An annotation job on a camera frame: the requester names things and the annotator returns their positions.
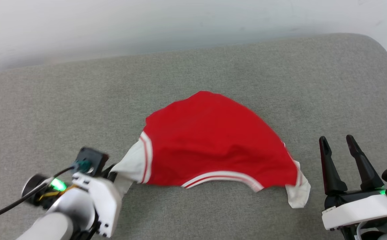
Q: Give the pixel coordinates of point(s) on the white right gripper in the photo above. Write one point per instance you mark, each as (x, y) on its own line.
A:
(357, 210)

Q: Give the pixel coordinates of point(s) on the grey fabric sofa cushion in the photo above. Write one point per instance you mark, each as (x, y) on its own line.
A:
(46, 116)

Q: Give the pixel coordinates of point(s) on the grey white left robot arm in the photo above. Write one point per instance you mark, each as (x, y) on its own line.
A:
(63, 213)

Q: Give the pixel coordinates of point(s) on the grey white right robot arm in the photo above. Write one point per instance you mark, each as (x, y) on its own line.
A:
(383, 234)

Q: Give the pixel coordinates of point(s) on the red white sports shirt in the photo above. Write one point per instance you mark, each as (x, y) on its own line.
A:
(213, 140)

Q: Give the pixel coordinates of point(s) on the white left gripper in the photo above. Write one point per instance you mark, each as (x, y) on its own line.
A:
(105, 203)

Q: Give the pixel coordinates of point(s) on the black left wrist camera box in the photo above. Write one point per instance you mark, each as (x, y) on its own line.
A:
(96, 158)

